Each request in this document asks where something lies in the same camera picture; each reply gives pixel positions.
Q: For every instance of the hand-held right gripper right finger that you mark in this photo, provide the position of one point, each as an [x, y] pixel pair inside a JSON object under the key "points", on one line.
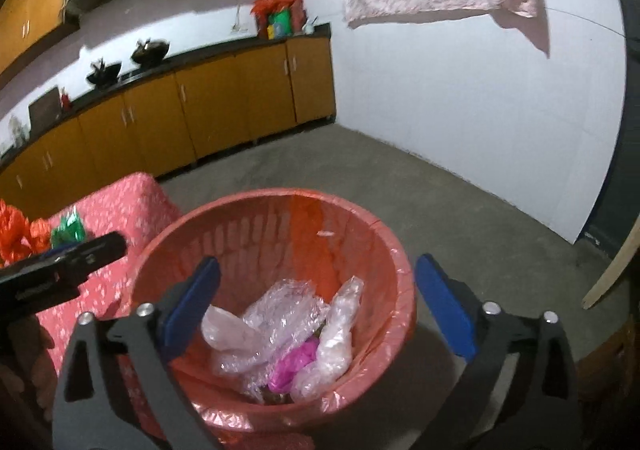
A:
{"points": [[445, 310]]}

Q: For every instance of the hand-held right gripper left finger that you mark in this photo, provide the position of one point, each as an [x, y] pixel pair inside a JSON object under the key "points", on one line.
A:
{"points": [[192, 310]]}

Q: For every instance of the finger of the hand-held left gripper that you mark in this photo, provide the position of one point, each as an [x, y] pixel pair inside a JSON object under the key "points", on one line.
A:
{"points": [[100, 250], [61, 250]]}

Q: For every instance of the bright green wrapper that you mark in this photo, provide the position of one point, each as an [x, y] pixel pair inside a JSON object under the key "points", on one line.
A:
{"points": [[67, 230]]}

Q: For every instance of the red plastic bag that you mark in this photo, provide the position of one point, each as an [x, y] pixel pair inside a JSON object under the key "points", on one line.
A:
{"points": [[20, 235]]}

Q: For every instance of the orange plastic basket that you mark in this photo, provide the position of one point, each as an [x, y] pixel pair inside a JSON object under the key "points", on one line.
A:
{"points": [[225, 235]]}

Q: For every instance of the large bubble wrap piece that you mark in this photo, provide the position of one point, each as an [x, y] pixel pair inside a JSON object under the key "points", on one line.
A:
{"points": [[280, 315]]}

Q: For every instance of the small bubble wrap piece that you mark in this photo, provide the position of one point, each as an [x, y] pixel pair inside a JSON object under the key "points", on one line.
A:
{"points": [[340, 330]]}

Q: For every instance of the purple plastic bag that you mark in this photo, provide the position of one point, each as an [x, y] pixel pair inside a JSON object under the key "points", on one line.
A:
{"points": [[290, 365]]}

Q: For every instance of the red plastic waste basket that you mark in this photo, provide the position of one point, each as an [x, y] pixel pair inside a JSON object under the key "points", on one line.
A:
{"points": [[340, 250]]}

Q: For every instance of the person's left hand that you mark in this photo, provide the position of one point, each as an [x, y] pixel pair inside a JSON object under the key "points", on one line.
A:
{"points": [[35, 360]]}

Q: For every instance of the red floral tablecloth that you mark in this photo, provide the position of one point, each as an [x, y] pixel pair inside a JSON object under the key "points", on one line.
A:
{"points": [[125, 210]]}

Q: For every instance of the clear plastic jar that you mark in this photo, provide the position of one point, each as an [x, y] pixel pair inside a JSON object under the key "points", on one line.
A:
{"points": [[16, 130]]}

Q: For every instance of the dark cutting board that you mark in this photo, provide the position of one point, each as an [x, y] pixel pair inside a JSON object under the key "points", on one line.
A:
{"points": [[44, 110]]}

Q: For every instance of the red bottle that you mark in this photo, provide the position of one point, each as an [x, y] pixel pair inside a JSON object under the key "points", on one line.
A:
{"points": [[65, 101]]}

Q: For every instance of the black wok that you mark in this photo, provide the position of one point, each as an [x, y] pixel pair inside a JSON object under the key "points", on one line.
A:
{"points": [[104, 75]]}

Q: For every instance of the brown wooden seat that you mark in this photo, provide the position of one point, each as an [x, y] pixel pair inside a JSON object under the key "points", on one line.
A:
{"points": [[615, 360]]}

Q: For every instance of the wooden lower cabinets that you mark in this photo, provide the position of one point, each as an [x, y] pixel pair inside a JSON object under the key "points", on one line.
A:
{"points": [[215, 105]]}

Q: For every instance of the black pot with lid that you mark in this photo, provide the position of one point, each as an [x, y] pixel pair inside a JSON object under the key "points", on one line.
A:
{"points": [[150, 52]]}

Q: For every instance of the black kitchen countertop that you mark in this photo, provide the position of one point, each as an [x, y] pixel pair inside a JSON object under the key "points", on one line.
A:
{"points": [[225, 51]]}

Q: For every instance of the green box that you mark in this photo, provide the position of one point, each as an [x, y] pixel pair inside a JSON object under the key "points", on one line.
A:
{"points": [[280, 22]]}

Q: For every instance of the red bag with bottles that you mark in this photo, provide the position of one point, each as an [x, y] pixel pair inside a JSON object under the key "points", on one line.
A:
{"points": [[272, 2]]}

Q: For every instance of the white mug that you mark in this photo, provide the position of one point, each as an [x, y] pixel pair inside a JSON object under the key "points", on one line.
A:
{"points": [[309, 28]]}

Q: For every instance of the white wall socket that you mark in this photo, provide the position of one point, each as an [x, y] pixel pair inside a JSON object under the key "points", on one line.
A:
{"points": [[238, 28]]}

